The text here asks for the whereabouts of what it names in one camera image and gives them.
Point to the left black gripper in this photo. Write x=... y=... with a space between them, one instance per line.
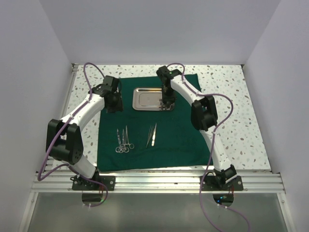
x=119 y=107

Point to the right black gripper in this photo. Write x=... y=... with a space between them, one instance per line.
x=166 y=98

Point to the stainless steel instrument tray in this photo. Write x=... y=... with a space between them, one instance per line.
x=146 y=99

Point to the steel scalpel handle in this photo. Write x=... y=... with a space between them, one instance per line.
x=166 y=107

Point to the green surgical cloth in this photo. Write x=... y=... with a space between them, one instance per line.
x=177 y=142

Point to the steel ring forceps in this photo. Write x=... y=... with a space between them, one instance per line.
x=124 y=148
x=127 y=143

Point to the steel surgical scissors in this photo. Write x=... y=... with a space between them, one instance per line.
x=119 y=147

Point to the steel tweezers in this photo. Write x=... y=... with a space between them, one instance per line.
x=154 y=135

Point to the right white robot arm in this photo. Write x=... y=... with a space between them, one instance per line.
x=204 y=118

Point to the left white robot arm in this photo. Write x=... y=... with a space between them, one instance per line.
x=64 y=136

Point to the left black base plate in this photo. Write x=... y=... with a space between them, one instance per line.
x=79 y=183

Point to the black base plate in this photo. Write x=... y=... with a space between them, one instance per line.
x=79 y=183
x=210 y=184

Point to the aluminium mounting rail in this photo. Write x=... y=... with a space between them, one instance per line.
x=163 y=181

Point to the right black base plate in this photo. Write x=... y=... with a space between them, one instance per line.
x=210 y=184

